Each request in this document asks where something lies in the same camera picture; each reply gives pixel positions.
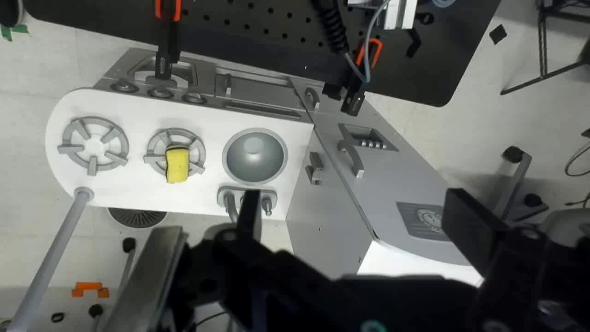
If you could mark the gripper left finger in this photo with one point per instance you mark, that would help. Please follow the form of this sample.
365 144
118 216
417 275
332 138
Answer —
144 282

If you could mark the grey toy knob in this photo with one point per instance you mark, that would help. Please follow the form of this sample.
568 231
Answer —
124 87
162 92

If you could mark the aluminium rail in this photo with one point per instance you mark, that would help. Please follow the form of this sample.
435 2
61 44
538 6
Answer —
400 13

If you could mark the grey toy kitchen pole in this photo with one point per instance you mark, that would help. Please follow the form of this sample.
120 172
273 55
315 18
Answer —
52 255

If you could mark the grey round toy sink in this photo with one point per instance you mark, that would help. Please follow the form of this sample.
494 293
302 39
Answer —
255 155

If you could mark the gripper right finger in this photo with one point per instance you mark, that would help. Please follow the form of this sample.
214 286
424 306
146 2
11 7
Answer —
470 236

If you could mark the grey toy stove burner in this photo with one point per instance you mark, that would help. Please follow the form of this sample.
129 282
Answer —
157 148
92 144

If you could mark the white toy kitchen counter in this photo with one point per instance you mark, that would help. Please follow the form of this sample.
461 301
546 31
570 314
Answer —
135 190

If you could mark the black metal stand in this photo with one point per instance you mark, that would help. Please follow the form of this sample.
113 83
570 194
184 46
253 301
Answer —
542 37

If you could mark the yellow toy object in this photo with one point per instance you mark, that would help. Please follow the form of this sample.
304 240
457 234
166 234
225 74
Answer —
177 164

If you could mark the green tape piece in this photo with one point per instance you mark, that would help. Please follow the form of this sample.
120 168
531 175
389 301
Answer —
11 30

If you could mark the black bar clamp ribbed grip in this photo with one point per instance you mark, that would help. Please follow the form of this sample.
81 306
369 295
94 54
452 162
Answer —
334 30

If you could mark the white grey toy cabinet tower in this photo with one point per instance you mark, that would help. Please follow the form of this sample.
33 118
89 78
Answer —
380 184

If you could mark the grey toy faucet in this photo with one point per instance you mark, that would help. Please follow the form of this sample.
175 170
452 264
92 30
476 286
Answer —
247 205

